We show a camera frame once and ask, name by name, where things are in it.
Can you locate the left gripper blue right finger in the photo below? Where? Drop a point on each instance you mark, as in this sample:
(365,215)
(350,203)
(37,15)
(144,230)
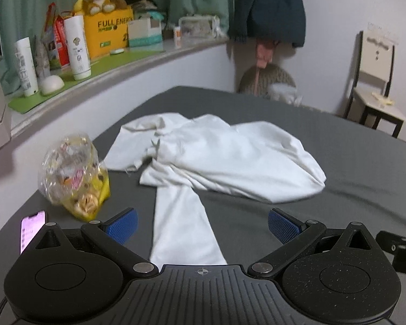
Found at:
(288,229)

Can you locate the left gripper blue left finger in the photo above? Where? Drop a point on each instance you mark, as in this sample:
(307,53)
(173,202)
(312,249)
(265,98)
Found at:
(116,230)

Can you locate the white long-sleeve shirt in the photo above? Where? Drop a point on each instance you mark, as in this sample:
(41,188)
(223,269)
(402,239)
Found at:
(180,157)

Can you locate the clear snack bag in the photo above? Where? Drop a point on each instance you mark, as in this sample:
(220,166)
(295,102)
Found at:
(71,175)

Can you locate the smartphone with pink screen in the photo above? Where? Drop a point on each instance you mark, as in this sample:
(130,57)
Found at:
(29,227)

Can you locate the white round dome object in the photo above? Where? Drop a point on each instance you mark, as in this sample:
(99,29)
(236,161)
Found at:
(50,84)

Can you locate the white tube bottle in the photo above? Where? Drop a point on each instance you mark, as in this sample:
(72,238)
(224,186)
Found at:
(25,67)

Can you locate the pink hanging cloth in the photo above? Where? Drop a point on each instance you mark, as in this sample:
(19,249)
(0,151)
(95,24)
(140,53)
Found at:
(264,52)

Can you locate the white wooden chair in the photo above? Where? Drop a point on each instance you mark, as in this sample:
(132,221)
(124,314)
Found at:
(372,81)

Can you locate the white teal tissue box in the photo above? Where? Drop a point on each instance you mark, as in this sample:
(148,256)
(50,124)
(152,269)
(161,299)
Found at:
(144,32)

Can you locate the yellow cardboard box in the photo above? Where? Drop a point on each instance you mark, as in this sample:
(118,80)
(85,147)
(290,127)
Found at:
(107,31)

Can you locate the tall white bottle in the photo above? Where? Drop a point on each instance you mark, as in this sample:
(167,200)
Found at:
(77,47)

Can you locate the red milk carton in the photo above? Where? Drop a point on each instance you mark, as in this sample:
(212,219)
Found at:
(60,41)

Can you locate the dark teal hanging jacket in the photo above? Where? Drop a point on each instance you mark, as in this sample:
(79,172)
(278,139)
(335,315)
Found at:
(278,20)

